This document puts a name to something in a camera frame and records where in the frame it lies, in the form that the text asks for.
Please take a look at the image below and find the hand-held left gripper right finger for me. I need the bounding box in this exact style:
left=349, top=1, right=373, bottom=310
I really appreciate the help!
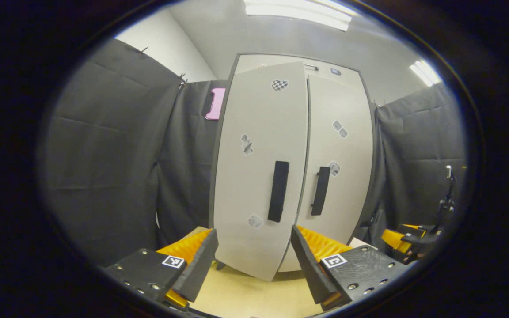
left=291, top=224, right=410, bottom=312

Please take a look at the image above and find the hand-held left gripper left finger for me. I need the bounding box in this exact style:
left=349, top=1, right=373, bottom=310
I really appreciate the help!
left=104, top=228, right=220, bottom=310

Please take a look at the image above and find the white shoe cabinet door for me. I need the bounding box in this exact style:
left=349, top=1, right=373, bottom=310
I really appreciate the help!
left=279, top=73, right=374, bottom=272
left=213, top=61, right=309, bottom=282

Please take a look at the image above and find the white shoe cabinet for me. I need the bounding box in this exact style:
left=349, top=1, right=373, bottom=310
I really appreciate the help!
left=208, top=53, right=376, bottom=283

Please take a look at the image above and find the ceiling light panel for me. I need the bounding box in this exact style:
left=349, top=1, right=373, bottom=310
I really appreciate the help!
left=409, top=60, right=441, bottom=87
left=243, top=0, right=353, bottom=31

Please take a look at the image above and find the black door handle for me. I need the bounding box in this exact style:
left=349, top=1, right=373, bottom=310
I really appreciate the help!
left=267, top=161, right=290, bottom=223
left=311, top=166, right=331, bottom=216

